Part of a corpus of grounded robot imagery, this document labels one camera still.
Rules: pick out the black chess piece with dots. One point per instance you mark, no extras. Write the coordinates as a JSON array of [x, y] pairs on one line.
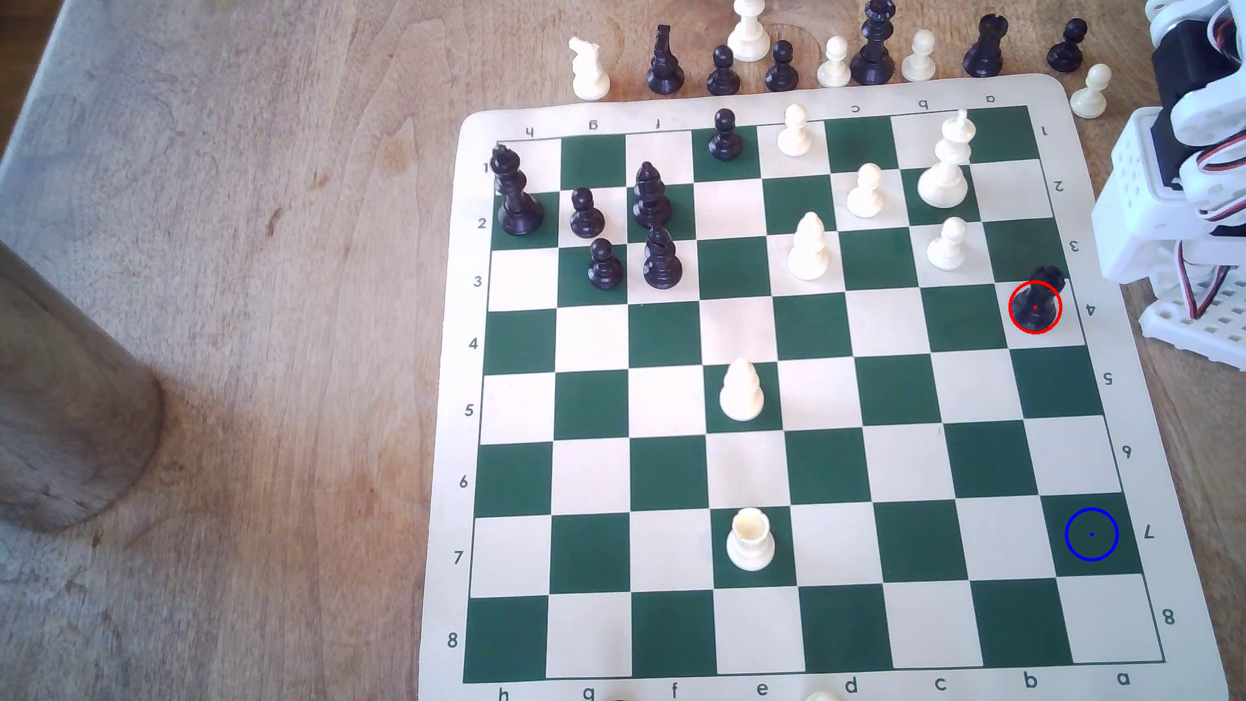
[[1038, 300]]

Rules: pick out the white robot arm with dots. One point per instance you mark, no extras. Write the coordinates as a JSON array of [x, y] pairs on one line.
[[1144, 195]]

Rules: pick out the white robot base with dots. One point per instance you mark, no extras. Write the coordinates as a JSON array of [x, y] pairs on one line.
[[1217, 326]]

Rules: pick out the black chess pawn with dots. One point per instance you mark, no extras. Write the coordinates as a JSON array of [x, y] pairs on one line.
[[725, 141], [605, 270], [782, 72], [1067, 51], [587, 219], [723, 76]]

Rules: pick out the black chess bishop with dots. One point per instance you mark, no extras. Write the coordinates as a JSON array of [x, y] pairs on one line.
[[663, 265], [665, 68]]

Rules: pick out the white chess bishop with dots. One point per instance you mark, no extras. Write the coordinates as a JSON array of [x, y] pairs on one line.
[[808, 255], [742, 396]]

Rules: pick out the black chess king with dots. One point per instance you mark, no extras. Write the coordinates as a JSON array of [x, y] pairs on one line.
[[516, 206]]

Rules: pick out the white chess rook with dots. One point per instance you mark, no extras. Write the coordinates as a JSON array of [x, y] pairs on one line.
[[751, 545]]

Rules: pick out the green and white chess mat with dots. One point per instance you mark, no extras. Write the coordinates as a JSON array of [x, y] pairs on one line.
[[827, 467]]

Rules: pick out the white chess pawn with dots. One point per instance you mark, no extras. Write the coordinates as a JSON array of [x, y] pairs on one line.
[[919, 60], [794, 136], [1089, 95], [947, 250], [834, 68], [864, 198]]

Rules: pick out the white chess knight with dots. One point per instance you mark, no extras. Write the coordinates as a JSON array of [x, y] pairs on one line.
[[589, 73]]

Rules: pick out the white chess king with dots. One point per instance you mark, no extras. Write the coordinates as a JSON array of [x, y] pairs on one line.
[[749, 37]]

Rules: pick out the white chess queen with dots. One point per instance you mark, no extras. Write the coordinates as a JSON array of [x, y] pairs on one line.
[[943, 180]]

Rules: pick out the black chess queen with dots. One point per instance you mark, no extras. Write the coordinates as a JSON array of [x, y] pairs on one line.
[[873, 54]]

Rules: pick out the black chess rook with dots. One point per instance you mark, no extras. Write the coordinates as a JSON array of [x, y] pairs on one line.
[[985, 51]]

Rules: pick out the black bishop upper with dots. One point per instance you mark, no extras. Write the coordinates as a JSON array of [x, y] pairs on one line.
[[651, 202]]

